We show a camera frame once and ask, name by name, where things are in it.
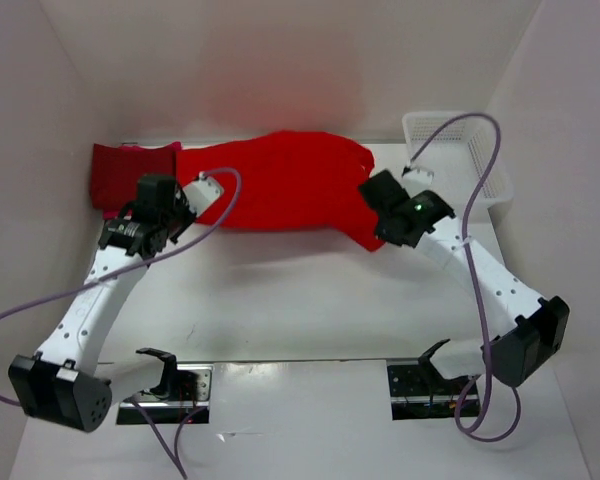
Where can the white plastic laundry basket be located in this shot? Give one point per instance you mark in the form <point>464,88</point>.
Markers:
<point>454,159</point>

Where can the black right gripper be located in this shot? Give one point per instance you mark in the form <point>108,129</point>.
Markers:
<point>377,231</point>

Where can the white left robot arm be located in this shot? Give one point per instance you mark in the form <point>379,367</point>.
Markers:
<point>58,383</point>

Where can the pink red t shirt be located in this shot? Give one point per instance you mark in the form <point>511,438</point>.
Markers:
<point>150,147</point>

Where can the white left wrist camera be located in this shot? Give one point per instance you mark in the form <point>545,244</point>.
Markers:
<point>202,193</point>

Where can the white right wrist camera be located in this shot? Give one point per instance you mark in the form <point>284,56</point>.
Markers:
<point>417,175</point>

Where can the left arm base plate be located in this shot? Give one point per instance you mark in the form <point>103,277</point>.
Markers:
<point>188,403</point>

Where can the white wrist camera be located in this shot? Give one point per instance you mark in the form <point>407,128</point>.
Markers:
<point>417,175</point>
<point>202,193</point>

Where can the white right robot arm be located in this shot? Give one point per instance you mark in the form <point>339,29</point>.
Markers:
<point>524,329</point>

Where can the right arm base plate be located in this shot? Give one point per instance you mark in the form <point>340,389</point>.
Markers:
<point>417,393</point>

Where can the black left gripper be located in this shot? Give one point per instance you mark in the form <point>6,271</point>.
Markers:
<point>181,201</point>

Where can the bright red t shirt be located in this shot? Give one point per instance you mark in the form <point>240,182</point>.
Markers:
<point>288,181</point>

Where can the dark red t shirt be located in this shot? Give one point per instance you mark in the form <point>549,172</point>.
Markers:
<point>116,170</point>

